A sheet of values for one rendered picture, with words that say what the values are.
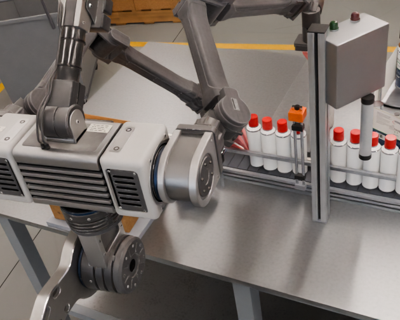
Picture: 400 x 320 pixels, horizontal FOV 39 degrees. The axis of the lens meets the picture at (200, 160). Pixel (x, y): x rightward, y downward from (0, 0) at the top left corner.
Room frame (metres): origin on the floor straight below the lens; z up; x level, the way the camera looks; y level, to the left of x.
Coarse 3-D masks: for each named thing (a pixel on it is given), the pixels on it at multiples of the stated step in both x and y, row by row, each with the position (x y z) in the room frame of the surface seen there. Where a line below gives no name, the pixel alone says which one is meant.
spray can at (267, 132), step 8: (264, 120) 1.50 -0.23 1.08; (264, 128) 1.49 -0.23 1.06; (272, 128) 1.49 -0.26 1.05; (264, 136) 1.48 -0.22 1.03; (272, 136) 1.48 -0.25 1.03; (264, 144) 1.48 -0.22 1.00; (272, 144) 1.48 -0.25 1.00; (264, 152) 1.49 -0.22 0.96; (272, 152) 1.48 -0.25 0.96; (264, 160) 1.49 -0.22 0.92; (272, 160) 1.48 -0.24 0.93; (264, 168) 1.49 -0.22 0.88; (272, 168) 1.48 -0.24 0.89
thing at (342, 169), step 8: (240, 152) 1.52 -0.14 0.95; (248, 152) 1.50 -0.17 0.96; (256, 152) 1.49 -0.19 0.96; (280, 160) 1.44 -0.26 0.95; (288, 160) 1.43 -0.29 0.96; (304, 160) 1.41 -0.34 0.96; (336, 168) 1.34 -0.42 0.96; (344, 168) 1.33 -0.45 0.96; (352, 168) 1.32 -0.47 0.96; (368, 176) 1.29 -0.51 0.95; (376, 176) 1.27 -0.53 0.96; (384, 176) 1.26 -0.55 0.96; (392, 176) 1.25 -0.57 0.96
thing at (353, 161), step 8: (352, 136) 1.34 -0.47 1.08; (352, 144) 1.34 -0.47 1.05; (352, 152) 1.33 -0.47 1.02; (352, 160) 1.33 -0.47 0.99; (360, 160) 1.33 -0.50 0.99; (360, 168) 1.33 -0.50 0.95; (352, 176) 1.33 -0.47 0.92; (360, 176) 1.33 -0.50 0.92; (352, 184) 1.33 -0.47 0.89; (360, 184) 1.33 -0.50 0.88
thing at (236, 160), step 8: (232, 152) 1.62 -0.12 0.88; (232, 160) 1.58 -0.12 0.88; (240, 160) 1.57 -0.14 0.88; (248, 160) 1.56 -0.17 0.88; (240, 168) 1.52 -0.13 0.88; (248, 168) 1.51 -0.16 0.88; (256, 168) 1.51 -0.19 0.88; (280, 176) 1.44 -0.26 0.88; (288, 176) 1.44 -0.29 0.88; (336, 184) 1.35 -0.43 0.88; (344, 184) 1.34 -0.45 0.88; (368, 192) 1.29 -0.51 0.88; (376, 192) 1.28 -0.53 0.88; (392, 192) 1.27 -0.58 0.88
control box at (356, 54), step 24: (360, 24) 1.29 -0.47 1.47; (384, 24) 1.26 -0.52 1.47; (336, 48) 1.20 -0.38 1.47; (360, 48) 1.23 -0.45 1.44; (384, 48) 1.26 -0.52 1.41; (336, 72) 1.20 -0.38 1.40; (360, 72) 1.23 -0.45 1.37; (384, 72) 1.26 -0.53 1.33; (336, 96) 1.20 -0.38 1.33; (360, 96) 1.23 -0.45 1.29
